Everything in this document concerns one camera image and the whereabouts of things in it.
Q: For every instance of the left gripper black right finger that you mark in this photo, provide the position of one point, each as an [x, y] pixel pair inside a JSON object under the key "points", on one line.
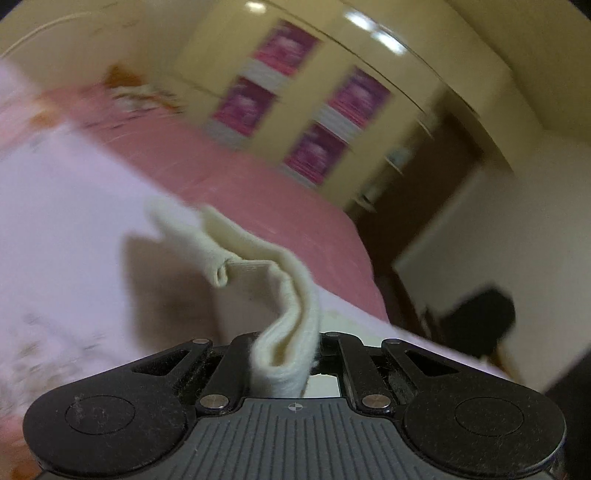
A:
{"points": [[458, 419]]}

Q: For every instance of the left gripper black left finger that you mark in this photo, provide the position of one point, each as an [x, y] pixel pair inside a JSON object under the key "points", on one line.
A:
{"points": [[125, 419]]}

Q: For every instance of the cream white small garment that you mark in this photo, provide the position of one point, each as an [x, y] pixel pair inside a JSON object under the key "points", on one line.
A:
{"points": [[258, 287]]}

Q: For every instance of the black chair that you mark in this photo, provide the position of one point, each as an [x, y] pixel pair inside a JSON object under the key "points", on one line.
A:
{"points": [[479, 324]]}

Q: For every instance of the lilac floral bed sheet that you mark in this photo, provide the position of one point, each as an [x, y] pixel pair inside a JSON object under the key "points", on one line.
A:
{"points": [[85, 283]]}

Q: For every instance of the dark brown wooden door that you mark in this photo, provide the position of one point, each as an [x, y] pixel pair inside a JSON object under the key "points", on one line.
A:
{"points": [[413, 198]]}

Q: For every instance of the pink checked bed cover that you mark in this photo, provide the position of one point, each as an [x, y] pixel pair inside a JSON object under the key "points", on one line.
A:
{"points": [[186, 163]]}

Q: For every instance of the cream corner shelf unit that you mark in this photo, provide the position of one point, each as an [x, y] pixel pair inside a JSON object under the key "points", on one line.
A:
{"points": [[392, 167]]}

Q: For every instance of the lower right magenta poster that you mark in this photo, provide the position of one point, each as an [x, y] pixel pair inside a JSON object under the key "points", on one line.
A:
{"points": [[315, 154]]}

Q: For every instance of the magenta poster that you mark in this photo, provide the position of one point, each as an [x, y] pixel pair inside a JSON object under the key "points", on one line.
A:
{"points": [[315, 154], [354, 105], [279, 57], [238, 115]]}

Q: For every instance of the orange patterned pillow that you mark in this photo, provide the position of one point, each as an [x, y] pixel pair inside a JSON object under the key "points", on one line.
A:
{"points": [[132, 93]]}

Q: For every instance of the lower left magenta poster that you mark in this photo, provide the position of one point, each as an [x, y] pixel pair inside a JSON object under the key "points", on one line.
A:
{"points": [[238, 115]]}

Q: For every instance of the upper right magenta poster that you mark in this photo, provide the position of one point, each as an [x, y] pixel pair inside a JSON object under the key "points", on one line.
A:
{"points": [[354, 105]]}

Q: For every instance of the cream wardrobe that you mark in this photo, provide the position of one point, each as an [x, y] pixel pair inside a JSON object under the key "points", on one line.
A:
{"points": [[328, 90]]}

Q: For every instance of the cream arched headboard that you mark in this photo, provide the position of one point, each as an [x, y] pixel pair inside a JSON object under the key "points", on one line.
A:
{"points": [[63, 43]]}

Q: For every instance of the upper left magenta poster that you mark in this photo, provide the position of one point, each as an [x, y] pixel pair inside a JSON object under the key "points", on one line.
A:
{"points": [[279, 57]]}

